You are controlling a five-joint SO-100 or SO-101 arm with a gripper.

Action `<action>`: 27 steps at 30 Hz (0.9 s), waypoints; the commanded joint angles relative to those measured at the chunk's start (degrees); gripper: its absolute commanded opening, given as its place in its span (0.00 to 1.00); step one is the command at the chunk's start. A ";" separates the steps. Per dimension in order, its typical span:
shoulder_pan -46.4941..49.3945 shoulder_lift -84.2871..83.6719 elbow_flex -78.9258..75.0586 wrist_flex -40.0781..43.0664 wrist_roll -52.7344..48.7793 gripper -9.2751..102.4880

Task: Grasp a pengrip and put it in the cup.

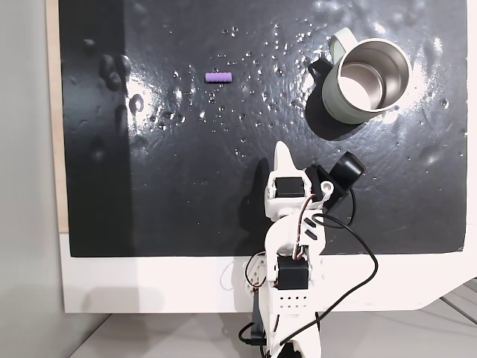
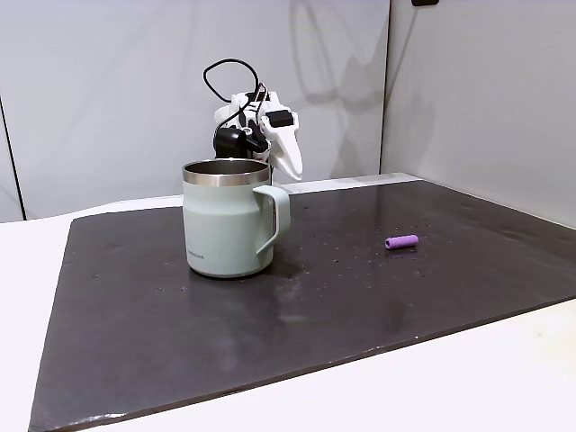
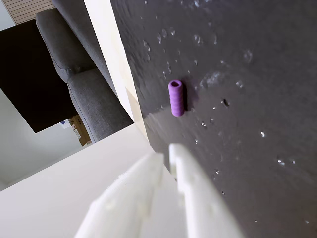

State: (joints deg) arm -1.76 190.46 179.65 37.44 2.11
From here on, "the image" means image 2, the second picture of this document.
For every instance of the pale green steel mug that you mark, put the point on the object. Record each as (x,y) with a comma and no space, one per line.
(220,225)

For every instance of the black table mat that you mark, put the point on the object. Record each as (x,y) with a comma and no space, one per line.
(270,324)

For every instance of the black wall fixture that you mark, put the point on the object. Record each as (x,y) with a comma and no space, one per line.
(425,2)

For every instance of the black camera box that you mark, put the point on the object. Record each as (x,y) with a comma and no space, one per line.
(230,139)

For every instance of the purple pen grip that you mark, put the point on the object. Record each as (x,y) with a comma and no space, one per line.
(401,242)

